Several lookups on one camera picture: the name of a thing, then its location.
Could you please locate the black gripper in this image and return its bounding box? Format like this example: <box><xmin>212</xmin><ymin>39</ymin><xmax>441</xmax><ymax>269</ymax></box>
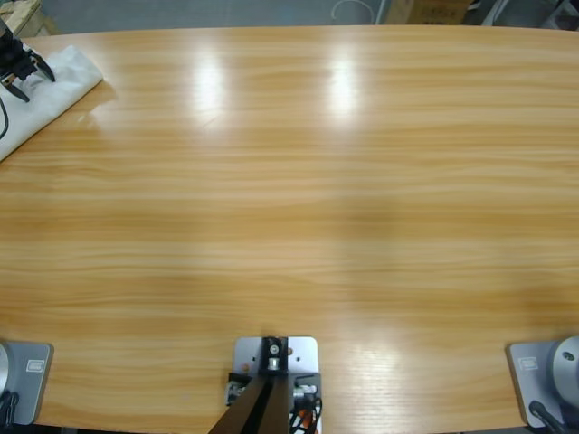
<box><xmin>0</xmin><ymin>24</ymin><xmax>57</xmax><ymax>103</ymax></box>

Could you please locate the white t-shirt with small print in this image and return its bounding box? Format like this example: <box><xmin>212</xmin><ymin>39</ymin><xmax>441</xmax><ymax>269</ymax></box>
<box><xmin>0</xmin><ymin>44</ymin><xmax>104</xmax><ymax>163</ymax></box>

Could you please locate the wooden crate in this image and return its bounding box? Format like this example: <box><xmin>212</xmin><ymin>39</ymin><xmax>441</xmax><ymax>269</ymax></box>
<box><xmin>4</xmin><ymin>0</ymin><xmax>60</xmax><ymax>37</ymax></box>

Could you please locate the brown cardboard box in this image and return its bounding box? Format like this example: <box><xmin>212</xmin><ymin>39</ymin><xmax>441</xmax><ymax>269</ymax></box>
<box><xmin>386</xmin><ymin>0</ymin><xmax>471</xmax><ymax>24</ymax></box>

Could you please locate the dark machinery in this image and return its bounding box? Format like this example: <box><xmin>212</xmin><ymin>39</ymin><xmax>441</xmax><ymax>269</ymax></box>
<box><xmin>470</xmin><ymin>0</ymin><xmax>579</xmax><ymax>32</ymax></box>

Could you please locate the grey base plate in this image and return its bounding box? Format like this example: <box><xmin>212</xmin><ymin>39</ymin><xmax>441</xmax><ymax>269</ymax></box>
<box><xmin>505</xmin><ymin>334</ymin><xmax>579</xmax><ymax>429</ymax></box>
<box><xmin>0</xmin><ymin>341</ymin><xmax>54</xmax><ymax>427</ymax></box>

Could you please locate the black base cable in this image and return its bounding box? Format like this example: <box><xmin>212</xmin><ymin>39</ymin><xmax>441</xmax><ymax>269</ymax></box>
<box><xmin>528</xmin><ymin>400</ymin><xmax>565</xmax><ymax>430</ymax></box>
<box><xmin>0</xmin><ymin>392</ymin><xmax>20</xmax><ymax>424</ymax></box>

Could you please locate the white mount block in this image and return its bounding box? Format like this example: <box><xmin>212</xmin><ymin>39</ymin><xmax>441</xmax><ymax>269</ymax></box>
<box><xmin>232</xmin><ymin>335</ymin><xmax>323</xmax><ymax>434</ymax></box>

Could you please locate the orange cable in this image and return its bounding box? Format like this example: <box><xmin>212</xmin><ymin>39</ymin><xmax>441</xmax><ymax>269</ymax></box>
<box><xmin>289</xmin><ymin>404</ymin><xmax>323</xmax><ymax>434</ymax></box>

